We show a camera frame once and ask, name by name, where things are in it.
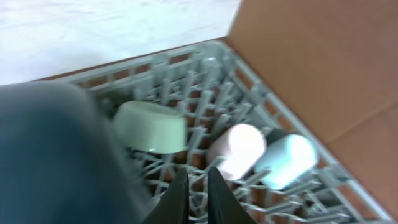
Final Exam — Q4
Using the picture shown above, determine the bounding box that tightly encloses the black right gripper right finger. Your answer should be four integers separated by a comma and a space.
208, 167, 256, 224

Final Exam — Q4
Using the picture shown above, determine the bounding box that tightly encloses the brown cardboard box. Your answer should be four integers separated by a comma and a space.
228, 0, 397, 217

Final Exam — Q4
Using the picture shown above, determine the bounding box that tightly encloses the dark blue bowl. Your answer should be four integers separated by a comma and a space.
1, 81, 148, 223

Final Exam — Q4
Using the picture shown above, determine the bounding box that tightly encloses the light blue cup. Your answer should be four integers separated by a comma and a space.
254, 129, 319, 190

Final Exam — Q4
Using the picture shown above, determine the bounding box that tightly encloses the grey dishwasher rack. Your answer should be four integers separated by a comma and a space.
64, 41, 394, 223

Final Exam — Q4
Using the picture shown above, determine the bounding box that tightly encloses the pink cup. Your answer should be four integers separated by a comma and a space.
206, 124, 267, 180

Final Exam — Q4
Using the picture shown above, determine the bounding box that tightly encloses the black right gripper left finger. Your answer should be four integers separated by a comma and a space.
141, 168, 189, 224

